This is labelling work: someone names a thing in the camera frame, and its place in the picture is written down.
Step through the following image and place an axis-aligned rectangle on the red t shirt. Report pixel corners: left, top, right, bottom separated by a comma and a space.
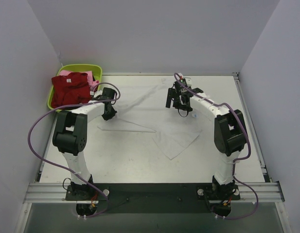
51, 73, 91, 108

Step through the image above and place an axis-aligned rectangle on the green plastic basket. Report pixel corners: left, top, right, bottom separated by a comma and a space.
47, 64, 103, 110

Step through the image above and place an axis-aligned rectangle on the pink t shirt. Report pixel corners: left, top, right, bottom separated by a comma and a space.
59, 70, 100, 91

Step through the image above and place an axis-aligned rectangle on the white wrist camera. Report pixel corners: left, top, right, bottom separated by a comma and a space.
179, 77, 192, 88
89, 90, 102, 97

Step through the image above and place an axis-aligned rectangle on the white t shirt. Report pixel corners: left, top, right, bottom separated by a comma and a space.
97, 79, 202, 160

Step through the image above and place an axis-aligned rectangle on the aluminium front rail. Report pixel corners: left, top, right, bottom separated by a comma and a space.
24, 183, 285, 203

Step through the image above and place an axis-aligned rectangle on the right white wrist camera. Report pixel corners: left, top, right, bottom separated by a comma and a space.
179, 77, 192, 88

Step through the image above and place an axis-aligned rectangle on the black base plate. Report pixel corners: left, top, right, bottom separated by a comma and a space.
76, 184, 234, 216

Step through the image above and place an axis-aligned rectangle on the black t shirt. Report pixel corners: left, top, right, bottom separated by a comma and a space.
81, 71, 99, 91

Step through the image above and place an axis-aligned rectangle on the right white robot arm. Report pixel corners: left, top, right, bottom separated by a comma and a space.
166, 79, 249, 187

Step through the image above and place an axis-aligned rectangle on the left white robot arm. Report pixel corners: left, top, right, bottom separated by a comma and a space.
53, 87, 117, 200

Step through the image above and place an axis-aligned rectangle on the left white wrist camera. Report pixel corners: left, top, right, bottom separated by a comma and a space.
89, 90, 102, 97

